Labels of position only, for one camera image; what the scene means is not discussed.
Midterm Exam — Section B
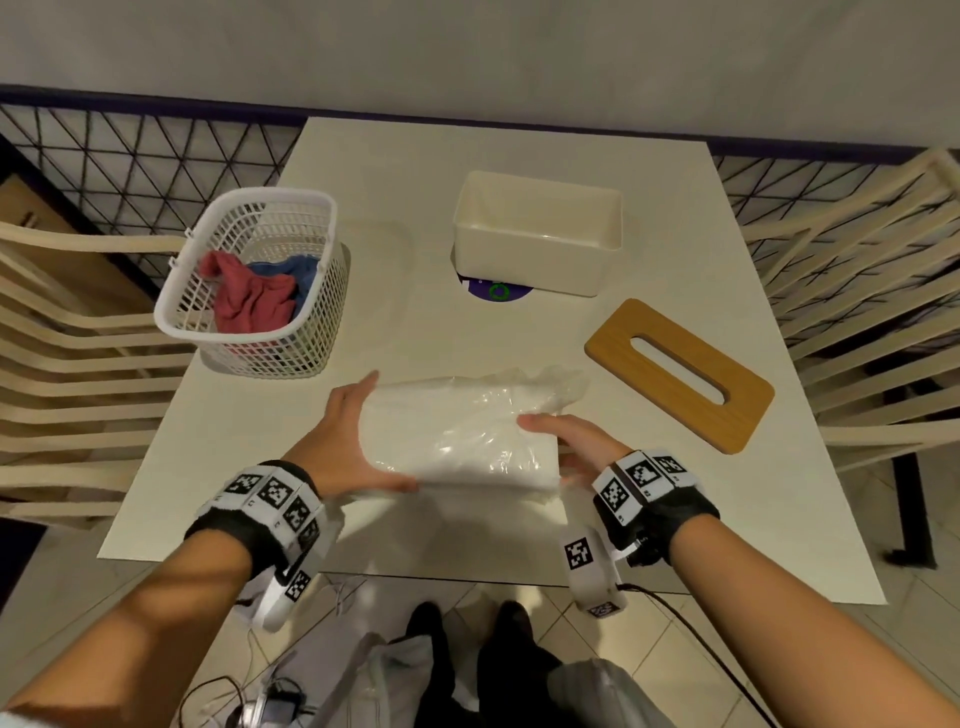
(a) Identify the white plastic mesh basket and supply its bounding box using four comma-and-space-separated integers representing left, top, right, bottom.
152, 186, 352, 379

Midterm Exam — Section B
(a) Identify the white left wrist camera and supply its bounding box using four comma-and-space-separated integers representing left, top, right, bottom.
232, 500, 347, 634

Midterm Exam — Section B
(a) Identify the white plastic bag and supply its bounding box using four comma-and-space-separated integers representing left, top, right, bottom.
329, 633, 438, 728

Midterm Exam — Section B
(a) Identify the person's right forearm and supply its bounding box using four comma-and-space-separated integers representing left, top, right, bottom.
663, 513, 960, 728

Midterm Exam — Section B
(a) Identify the black floor cable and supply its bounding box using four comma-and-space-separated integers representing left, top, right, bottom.
178, 673, 253, 728

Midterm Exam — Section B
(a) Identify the black wire mesh fence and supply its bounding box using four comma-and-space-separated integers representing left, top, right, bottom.
0, 83, 960, 283

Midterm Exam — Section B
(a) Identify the black shoe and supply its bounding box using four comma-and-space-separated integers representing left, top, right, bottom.
478, 599, 565, 728
404, 601, 460, 714

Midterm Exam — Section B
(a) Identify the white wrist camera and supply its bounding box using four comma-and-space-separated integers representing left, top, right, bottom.
560, 526, 625, 621
232, 500, 347, 634

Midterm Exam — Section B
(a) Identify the red cloth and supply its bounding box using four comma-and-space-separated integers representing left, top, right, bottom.
197, 249, 298, 336

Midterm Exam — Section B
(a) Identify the purple round sticker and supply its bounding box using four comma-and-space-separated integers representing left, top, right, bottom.
457, 273, 536, 304

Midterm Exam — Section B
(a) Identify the black right shoe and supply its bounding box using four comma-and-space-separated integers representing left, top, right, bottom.
478, 599, 565, 728

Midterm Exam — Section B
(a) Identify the person's right hand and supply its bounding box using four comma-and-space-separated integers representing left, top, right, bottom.
517, 413, 636, 490

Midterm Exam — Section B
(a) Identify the black left shoe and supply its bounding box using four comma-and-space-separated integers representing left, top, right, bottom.
404, 601, 460, 714

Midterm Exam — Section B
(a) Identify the grey plastic bag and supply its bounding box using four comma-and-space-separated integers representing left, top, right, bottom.
545, 658, 678, 728

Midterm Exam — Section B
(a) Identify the black right camera cable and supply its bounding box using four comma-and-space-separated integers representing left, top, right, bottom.
618, 584, 783, 728

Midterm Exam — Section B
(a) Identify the black marker-tagged left wristband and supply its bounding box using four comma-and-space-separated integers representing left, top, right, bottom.
185, 459, 328, 583

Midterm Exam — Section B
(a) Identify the white floor cable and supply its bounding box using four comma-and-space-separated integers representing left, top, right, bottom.
320, 573, 378, 618

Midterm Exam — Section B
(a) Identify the cream tissue box base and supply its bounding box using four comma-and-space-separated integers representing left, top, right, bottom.
450, 170, 625, 300

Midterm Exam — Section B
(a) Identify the person's left forearm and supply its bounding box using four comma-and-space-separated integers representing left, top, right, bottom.
0, 528, 254, 728

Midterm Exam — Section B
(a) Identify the grey floor device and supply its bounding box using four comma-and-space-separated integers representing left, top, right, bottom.
238, 677, 320, 728

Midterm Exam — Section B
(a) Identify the black marker-tagged right wristband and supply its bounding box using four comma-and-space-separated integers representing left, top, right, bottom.
591, 448, 722, 568

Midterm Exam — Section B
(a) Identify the wooden lid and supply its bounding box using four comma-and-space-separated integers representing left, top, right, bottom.
584, 298, 777, 457

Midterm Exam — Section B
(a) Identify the blue cloth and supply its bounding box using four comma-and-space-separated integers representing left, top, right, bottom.
247, 254, 322, 316

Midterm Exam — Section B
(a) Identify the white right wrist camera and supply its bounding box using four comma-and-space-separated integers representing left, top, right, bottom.
560, 526, 625, 621

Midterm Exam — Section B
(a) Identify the brown cardboard box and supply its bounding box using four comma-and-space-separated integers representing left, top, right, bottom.
0, 176, 155, 318

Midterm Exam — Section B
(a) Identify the person's left hand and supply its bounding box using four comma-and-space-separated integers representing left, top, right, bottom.
283, 370, 421, 505

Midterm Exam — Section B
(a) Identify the clear plastic wrapper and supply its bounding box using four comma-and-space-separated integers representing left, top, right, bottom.
356, 364, 594, 513

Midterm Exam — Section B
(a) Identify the black marker-tagged wristband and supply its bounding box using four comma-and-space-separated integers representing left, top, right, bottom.
185, 459, 328, 583
591, 448, 722, 568

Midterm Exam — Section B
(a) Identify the cream slatted chair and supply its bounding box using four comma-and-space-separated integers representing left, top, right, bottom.
0, 219, 198, 531
738, 147, 960, 571

